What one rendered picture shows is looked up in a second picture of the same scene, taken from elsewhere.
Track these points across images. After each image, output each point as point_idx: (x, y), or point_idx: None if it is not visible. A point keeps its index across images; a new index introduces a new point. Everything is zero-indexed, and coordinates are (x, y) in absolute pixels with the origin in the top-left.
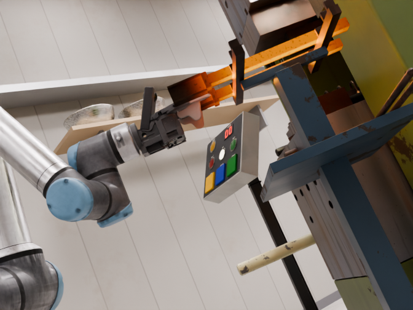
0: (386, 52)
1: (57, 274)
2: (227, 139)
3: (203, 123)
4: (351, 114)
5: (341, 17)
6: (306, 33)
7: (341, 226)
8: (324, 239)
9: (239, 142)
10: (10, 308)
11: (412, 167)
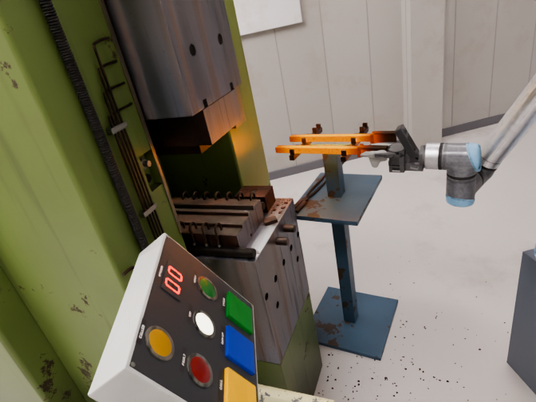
0: (262, 163)
1: (535, 243)
2: (184, 294)
3: (372, 165)
4: None
5: (244, 134)
6: (313, 134)
7: (300, 273)
8: (285, 312)
9: (211, 276)
10: None
11: None
